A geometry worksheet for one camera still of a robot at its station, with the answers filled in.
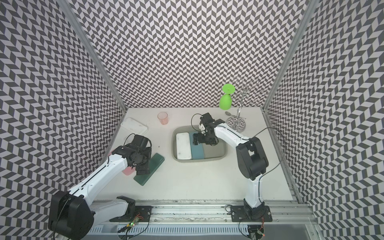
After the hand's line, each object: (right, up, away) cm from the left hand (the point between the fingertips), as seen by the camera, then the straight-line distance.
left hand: (152, 159), depth 83 cm
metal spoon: (+50, +27, +33) cm, 66 cm away
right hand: (+27, +7, +8) cm, 29 cm away
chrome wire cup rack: (+53, +20, +19) cm, 59 cm away
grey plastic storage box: (+38, +2, +10) cm, 39 cm away
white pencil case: (+16, +5, +11) cm, 20 cm away
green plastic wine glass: (+42, +34, +6) cm, 55 cm away
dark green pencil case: (-1, -3, +6) cm, 7 cm away
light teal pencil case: (+25, +2, +10) cm, 27 cm away
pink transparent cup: (0, +25, +24) cm, 34 cm away
